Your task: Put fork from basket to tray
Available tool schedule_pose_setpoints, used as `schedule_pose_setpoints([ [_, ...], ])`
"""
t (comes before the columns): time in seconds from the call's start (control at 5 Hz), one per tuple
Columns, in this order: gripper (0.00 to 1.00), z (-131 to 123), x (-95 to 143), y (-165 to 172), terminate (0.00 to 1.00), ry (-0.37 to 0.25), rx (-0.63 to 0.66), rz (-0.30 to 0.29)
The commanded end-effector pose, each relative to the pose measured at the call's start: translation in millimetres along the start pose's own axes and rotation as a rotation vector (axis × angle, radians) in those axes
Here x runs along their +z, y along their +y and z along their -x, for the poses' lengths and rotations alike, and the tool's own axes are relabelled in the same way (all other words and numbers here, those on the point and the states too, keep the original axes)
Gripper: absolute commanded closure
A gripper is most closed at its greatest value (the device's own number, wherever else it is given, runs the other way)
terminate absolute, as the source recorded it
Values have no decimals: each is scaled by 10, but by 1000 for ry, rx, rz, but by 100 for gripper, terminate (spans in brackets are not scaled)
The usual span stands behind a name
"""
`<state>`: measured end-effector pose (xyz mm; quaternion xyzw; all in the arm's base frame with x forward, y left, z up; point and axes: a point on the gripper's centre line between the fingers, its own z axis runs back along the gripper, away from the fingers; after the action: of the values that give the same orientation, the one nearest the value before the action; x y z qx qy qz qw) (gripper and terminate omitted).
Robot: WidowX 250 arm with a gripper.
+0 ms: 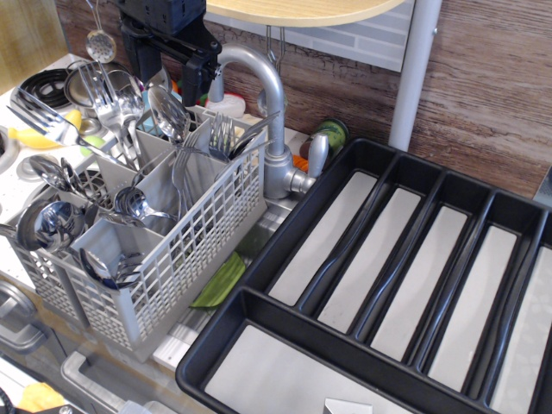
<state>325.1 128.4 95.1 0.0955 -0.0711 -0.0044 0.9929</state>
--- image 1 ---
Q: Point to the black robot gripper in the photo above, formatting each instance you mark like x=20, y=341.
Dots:
x=175, y=28

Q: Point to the thin silver fork center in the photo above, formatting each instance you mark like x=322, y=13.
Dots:
x=183, y=172

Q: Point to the tall silver fork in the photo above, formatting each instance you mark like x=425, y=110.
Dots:
x=105, y=102

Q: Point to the large silver fork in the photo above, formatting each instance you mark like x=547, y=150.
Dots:
x=48, y=122

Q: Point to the grey plastic cutlery basket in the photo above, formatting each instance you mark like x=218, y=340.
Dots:
x=170, y=262

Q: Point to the black cutlery tray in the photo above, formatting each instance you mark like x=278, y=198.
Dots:
x=395, y=286

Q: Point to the hanging silver ladle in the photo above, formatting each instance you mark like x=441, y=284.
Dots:
x=161, y=79

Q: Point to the silver spoon upright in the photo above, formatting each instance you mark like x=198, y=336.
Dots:
x=169, y=114

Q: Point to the white red toy food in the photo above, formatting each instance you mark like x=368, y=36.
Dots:
x=231, y=105

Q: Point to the hanging slotted skimmer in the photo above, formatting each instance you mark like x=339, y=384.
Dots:
x=99, y=44

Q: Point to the silver metal pot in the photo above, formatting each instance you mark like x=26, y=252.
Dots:
x=75, y=90

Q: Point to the silver forks cluster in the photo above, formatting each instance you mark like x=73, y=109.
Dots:
x=221, y=136

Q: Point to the round wooden shelf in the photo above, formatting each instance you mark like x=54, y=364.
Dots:
x=301, y=13

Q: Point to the black stove burner coil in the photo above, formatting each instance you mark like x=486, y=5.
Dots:
x=48, y=87

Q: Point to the silver spoon middle compartment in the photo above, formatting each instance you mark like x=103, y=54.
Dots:
x=133, y=202

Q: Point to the silver spoon compartment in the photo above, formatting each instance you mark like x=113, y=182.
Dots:
x=133, y=202
x=122, y=275

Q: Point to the yellow toy banana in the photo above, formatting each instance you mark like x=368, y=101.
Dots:
x=33, y=139

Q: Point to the silver toy faucet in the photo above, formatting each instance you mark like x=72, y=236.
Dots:
x=281, y=177

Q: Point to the silver spoon left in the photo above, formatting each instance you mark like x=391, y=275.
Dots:
x=51, y=173

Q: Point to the green toy can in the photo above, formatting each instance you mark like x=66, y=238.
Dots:
x=337, y=132

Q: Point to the large silver serving spoon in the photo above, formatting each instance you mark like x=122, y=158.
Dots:
x=50, y=225

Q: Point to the silver spoon front compartment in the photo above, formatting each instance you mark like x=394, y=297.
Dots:
x=122, y=275

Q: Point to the green toy leaf vegetable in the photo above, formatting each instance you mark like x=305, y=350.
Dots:
x=221, y=284

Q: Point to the white metal pole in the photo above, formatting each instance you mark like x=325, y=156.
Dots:
x=417, y=55

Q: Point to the hanging wire utensil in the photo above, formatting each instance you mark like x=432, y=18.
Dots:
x=275, y=47

